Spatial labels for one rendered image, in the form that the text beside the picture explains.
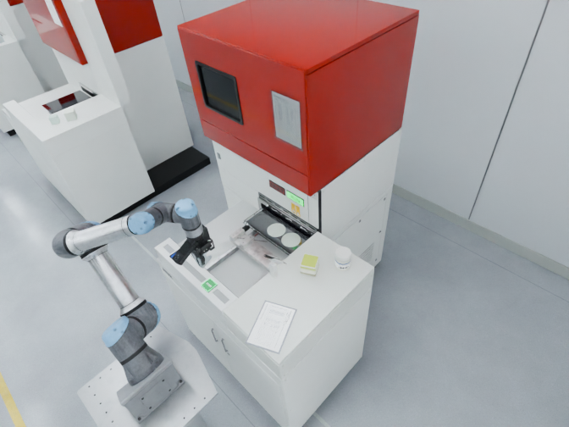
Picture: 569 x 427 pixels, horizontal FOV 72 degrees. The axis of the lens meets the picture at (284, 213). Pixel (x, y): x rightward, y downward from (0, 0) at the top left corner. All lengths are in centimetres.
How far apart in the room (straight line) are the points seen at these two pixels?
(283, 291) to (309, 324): 20
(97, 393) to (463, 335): 214
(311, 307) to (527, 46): 191
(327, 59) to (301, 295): 96
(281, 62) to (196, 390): 133
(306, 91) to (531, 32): 157
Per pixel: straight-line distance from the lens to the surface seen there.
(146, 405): 174
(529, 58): 276
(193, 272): 192
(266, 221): 214
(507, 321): 306
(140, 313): 176
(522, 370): 291
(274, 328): 166
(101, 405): 190
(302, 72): 146
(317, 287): 177
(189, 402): 177
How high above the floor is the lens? 241
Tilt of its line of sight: 44 degrees down
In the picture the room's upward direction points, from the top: 6 degrees counter-clockwise
